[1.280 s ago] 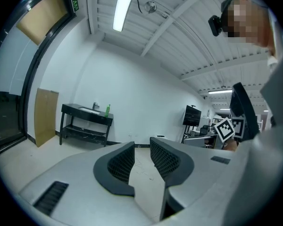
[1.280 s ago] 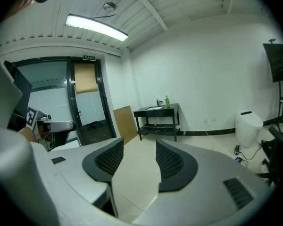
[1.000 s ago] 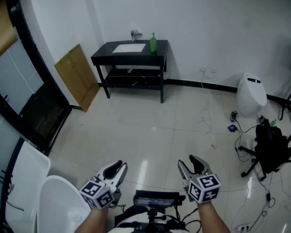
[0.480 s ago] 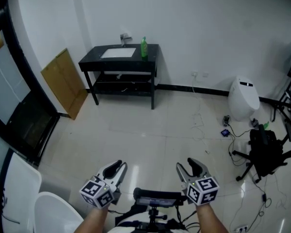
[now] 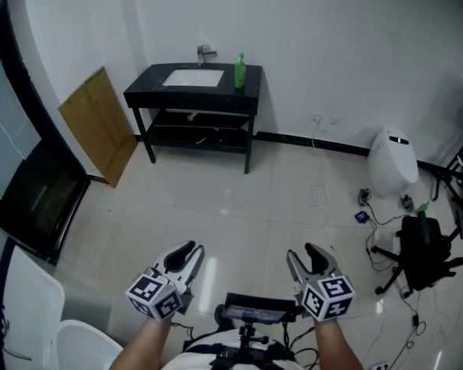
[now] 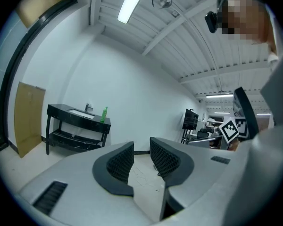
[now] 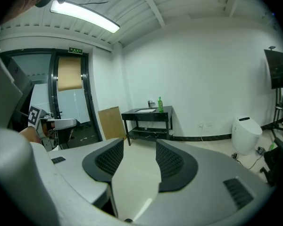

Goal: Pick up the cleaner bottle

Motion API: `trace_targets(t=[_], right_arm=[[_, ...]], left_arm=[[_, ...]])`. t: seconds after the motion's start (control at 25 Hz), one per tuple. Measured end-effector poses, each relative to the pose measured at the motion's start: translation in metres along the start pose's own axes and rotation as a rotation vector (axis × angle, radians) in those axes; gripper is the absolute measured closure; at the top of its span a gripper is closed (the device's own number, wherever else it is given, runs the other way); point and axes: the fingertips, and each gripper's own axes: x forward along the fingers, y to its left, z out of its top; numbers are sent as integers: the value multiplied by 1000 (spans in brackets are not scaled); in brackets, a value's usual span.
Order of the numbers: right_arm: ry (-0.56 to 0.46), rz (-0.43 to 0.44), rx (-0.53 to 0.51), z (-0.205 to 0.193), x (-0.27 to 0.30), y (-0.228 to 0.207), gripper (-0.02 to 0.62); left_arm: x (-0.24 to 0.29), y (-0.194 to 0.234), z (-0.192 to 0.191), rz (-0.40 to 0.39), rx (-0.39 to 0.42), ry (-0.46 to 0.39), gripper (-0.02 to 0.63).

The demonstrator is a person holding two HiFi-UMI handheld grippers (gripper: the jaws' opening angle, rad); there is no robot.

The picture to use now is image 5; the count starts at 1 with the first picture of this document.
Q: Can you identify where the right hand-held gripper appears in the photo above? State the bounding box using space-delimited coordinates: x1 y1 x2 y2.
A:
286 243 357 321

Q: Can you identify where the person's left forearm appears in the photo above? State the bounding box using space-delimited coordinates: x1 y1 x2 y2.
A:
117 316 174 370

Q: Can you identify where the chrome faucet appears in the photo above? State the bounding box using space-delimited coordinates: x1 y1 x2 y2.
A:
196 44 218 67

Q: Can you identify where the black chest-mounted monitor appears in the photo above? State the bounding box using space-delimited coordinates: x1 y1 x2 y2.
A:
220 293 298 322

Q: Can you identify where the person's white shirt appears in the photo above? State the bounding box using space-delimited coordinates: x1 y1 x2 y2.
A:
165 329 306 370

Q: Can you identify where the white rectangular sink basin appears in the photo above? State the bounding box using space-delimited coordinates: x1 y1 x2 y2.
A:
162 69 225 89

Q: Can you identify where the brown cardboard sheet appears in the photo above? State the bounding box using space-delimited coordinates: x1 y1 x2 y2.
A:
58 66 139 188

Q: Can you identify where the person's right forearm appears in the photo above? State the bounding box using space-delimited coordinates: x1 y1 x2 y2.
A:
313 314 366 370

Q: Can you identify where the green plastic bottle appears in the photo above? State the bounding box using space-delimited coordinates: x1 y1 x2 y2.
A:
234 52 248 89

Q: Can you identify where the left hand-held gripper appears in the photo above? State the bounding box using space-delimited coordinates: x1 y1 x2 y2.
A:
125 240 205 320

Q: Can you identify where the white toilet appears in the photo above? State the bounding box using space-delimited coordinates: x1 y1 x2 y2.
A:
367 125 420 198

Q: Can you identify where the black chest harness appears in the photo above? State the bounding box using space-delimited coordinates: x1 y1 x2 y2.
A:
183 321 296 370

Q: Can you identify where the white rectangular bathtub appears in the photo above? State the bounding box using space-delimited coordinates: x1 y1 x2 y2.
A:
2 247 66 370

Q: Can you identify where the black framed glass door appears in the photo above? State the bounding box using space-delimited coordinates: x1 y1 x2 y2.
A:
0 0 92 266

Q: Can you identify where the black marble vanity table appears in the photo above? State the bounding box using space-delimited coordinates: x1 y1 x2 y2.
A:
123 62 263 175

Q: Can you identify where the black office chair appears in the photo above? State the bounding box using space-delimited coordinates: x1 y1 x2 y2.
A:
371 214 463 298

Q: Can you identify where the black screen stand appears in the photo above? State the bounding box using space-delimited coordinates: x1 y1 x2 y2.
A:
431 129 463 239

